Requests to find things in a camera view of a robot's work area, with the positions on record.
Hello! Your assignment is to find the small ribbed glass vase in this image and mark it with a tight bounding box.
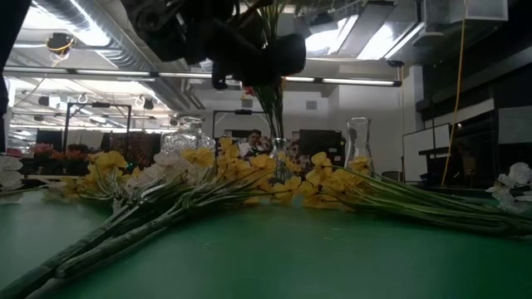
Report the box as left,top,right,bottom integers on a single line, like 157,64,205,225
268,137,294,184

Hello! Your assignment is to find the wide cut-glass vase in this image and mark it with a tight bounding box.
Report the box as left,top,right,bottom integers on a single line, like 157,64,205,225
160,114,217,167

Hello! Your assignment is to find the tall smooth glass vase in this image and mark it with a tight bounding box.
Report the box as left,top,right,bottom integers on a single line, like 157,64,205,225
343,116,377,178

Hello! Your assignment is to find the person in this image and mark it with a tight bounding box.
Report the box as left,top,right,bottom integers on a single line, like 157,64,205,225
239,129,267,161

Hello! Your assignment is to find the black monitor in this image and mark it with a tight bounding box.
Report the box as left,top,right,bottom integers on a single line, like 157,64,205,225
298,128,346,167

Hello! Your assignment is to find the dark patterned cloth panel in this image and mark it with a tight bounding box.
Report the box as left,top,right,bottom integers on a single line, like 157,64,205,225
110,131,162,167

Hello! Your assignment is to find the grey waste bin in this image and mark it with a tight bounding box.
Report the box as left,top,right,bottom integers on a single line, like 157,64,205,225
381,169,403,184

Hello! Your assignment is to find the white ceiling unit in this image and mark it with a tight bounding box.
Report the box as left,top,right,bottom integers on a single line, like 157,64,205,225
422,0,509,26

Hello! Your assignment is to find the black ceiling dome device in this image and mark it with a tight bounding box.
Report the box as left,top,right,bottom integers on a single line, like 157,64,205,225
45,32,76,55

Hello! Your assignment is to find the green table mat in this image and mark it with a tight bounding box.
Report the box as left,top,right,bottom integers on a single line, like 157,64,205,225
0,186,532,299

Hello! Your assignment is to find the dark background monitor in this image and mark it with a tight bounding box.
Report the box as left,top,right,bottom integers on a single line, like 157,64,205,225
36,129,63,153

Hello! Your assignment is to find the background flower display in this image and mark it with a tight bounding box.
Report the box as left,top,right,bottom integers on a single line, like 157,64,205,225
28,142,89,164

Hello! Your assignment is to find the black rack frame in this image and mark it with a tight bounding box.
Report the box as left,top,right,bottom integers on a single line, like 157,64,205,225
62,101,133,154
211,108,273,140

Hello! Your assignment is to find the yellow hanging cable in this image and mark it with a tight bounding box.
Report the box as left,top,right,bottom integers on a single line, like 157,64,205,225
440,0,470,187

